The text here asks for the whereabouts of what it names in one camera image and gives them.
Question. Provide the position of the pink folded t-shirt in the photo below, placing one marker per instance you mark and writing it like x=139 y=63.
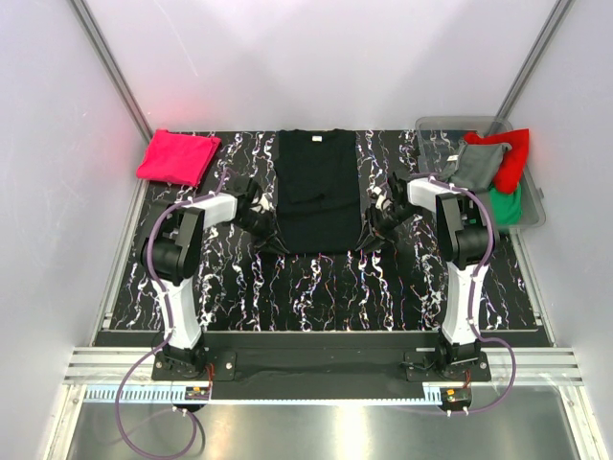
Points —
x=178 y=159

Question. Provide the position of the red t-shirt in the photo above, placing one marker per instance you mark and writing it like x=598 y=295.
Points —
x=514 y=160

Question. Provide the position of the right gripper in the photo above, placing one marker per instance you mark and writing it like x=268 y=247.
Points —
x=373 y=233

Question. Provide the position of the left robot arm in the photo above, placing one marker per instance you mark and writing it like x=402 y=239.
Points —
x=170 y=252

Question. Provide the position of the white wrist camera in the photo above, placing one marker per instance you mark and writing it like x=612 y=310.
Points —
x=382 y=201
x=262 y=205

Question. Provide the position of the left aluminium corner post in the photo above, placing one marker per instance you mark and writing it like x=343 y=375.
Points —
x=94 y=34

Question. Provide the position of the green t-shirt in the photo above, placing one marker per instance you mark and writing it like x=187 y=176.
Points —
x=507 y=208

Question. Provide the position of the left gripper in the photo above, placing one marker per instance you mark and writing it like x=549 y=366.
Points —
x=270 y=239

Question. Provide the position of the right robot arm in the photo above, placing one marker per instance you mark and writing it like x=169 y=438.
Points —
x=466 y=238

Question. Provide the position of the grey t-shirt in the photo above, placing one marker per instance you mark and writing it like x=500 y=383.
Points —
x=473 y=166

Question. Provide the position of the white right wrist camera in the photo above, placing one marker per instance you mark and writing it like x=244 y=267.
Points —
x=382 y=201

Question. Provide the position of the right aluminium corner post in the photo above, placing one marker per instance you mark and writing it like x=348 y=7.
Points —
x=544 y=38

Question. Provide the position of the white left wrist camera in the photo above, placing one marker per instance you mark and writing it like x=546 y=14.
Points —
x=262 y=205

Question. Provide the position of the black t-shirt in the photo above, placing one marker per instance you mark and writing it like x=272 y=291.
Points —
x=318 y=195

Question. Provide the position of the aluminium frame rail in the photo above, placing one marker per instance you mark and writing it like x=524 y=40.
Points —
x=530 y=366

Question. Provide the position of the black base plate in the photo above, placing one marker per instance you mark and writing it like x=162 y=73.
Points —
x=285 y=388

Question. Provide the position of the clear plastic bin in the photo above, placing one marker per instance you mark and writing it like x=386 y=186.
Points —
x=440 y=136

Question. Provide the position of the aluminium corner post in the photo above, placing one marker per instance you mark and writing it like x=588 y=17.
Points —
x=544 y=38
x=94 y=34

